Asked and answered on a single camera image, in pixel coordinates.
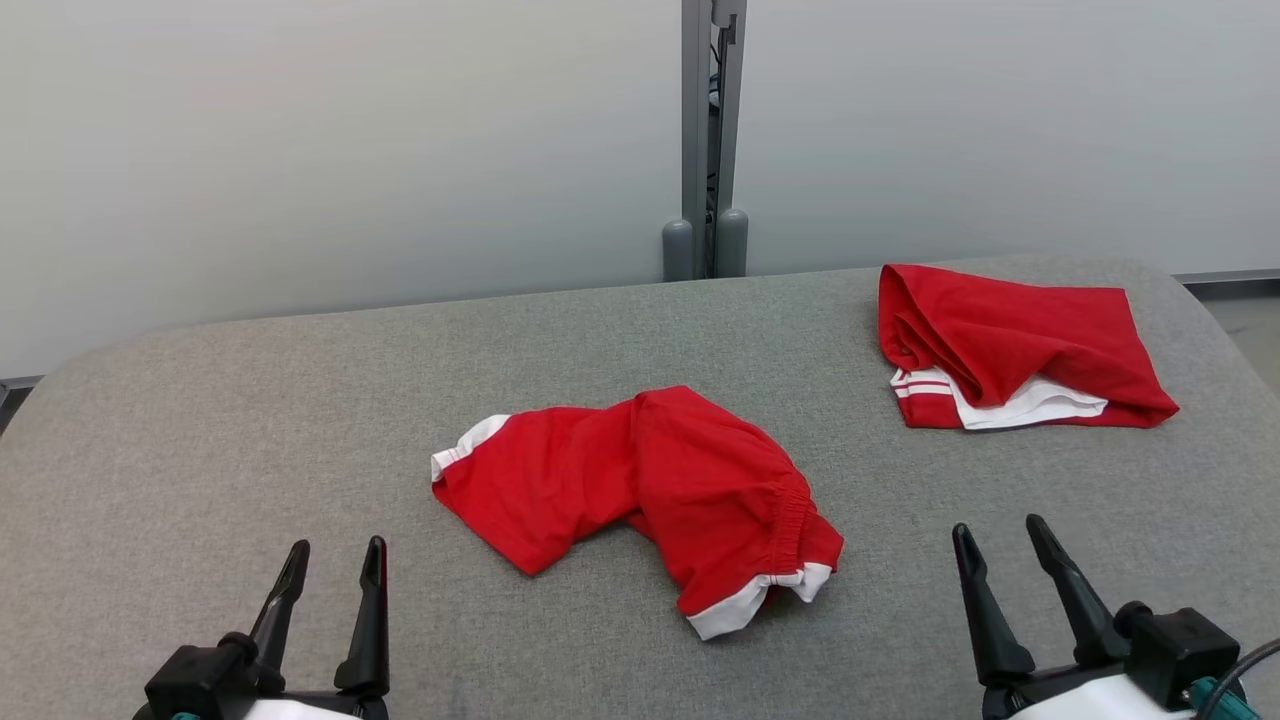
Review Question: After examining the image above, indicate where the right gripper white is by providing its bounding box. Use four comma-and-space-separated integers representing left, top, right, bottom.
952, 514, 1197, 720

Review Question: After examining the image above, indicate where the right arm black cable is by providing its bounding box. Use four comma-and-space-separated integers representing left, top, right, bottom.
1195, 638, 1280, 720

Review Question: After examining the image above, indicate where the red shorts white trim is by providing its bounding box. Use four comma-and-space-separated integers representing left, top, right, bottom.
431, 385, 845, 642

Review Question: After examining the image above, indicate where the grey partition post with feet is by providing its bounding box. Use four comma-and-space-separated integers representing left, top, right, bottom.
661, 0, 750, 282

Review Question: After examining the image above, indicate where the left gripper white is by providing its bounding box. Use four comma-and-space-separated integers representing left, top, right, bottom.
245, 536, 391, 720

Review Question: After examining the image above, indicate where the red basketball jersey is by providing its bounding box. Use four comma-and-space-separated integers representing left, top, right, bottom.
878, 263, 1182, 432

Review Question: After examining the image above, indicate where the right teal cable connector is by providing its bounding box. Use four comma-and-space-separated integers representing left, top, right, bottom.
1189, 676, 1263, 720

